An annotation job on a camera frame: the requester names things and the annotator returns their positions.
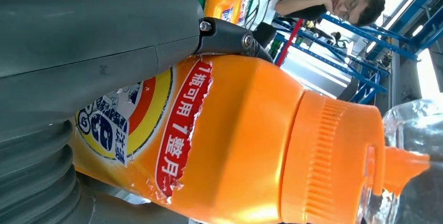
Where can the black carry case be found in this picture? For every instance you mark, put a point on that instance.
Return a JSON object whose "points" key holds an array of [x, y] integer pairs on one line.
{"points": [[264, 34]]}

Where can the blue steel shelving rack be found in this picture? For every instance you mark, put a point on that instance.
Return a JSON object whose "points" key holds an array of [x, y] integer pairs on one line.
{"points": [[367, 35]]}

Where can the red pole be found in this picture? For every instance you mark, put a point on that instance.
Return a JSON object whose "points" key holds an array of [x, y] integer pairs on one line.
{"points": [[289, 42]]}

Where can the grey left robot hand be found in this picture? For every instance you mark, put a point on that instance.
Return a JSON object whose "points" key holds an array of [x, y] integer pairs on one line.
{"points": [[86, 35]]}

